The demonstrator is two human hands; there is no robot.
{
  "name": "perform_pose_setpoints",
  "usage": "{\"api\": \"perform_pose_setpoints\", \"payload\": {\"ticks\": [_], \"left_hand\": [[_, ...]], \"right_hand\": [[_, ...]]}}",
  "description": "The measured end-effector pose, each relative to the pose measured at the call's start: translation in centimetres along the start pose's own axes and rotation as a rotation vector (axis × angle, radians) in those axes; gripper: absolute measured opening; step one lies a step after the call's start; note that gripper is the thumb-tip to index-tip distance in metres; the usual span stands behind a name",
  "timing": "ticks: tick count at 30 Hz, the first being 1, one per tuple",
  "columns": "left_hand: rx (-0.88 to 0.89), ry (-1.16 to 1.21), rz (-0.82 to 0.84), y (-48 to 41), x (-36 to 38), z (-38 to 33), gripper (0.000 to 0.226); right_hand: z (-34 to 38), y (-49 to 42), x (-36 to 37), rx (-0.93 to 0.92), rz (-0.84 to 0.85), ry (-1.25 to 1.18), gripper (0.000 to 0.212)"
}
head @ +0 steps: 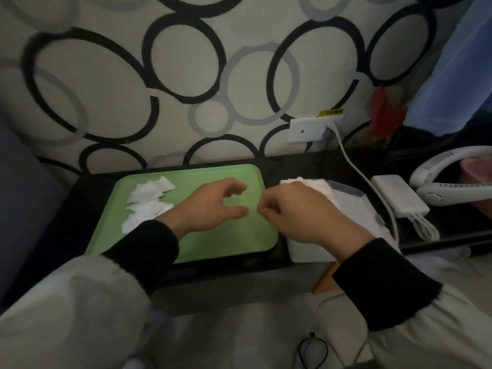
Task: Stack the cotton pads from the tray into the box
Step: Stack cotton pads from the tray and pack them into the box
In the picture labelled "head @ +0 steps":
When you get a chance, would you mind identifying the person's left hand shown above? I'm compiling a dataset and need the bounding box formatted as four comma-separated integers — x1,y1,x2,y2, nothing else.
155,177,250,239

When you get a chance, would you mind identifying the person's right hand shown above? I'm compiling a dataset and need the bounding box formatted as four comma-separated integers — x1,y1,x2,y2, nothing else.
256,182,376,264

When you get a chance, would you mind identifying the clear plastic box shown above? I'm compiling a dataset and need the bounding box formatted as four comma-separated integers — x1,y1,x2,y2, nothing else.
279,177,381,264

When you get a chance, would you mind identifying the green plastic tray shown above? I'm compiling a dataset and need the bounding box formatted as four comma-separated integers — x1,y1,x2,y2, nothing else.
84,164,280,267

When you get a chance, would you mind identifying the pile of white cotton pads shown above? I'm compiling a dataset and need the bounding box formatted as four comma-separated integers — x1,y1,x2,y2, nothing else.
121,175,177,235

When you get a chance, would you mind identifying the person's right forearm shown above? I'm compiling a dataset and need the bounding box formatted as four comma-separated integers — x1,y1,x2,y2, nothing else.
332,238,492,369

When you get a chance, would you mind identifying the person's left forearm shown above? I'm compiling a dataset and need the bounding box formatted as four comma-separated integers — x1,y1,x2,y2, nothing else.
0,219,180,369

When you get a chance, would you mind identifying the orange flat piece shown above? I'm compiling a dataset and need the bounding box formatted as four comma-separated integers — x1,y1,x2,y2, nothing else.
311,261,342,296

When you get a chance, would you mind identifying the white power bank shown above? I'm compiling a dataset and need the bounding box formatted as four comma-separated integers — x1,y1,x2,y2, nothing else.
371,174,431,219

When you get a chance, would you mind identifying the white neck fan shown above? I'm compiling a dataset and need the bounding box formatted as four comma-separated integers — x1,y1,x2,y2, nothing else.
408,146,492,207

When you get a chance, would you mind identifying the red decoration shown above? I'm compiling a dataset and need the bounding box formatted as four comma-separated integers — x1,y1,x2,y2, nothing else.
367,86,409,146

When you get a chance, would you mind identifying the pink plastic basin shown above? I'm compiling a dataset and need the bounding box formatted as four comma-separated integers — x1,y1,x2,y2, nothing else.
459,156,492,220

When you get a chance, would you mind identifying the grey upholstered sofa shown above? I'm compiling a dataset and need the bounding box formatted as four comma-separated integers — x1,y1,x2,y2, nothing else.
0,118,69,308

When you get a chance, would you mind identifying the blue curtain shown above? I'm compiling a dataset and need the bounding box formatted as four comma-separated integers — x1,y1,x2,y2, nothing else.
404,0,492,137

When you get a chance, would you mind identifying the white charger cable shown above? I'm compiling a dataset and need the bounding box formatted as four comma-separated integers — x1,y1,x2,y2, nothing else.
325,124,400,242

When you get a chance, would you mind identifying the thin white cable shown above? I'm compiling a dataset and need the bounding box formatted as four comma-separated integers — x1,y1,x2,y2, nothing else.
314,291,371,366

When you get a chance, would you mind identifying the white wall socket plate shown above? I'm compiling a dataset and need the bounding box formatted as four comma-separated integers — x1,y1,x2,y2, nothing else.
287,115,345,146

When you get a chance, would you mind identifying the white looped cable bundle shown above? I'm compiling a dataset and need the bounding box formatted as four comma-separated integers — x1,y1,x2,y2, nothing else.
407,213,440,242

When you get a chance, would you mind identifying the black hair tie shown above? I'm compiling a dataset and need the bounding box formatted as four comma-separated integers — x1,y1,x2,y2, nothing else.
298,333,330,369

